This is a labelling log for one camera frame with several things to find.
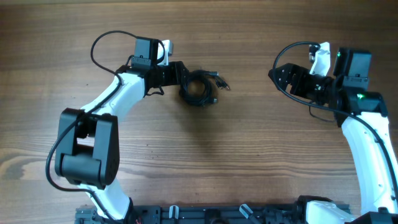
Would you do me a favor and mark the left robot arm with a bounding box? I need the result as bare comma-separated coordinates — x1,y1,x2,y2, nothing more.
46,37,188,223

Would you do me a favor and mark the left camera cable black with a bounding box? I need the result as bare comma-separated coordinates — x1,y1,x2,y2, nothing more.
45,30,139,223

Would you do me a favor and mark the right camera cable black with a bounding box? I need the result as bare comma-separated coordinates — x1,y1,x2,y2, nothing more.
272,41,398,206

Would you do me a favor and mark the camera cable black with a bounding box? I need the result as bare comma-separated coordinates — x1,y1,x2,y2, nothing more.
45,30,139,223
272,41,398,206

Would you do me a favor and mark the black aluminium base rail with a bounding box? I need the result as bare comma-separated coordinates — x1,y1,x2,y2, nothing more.
75,204,306,224

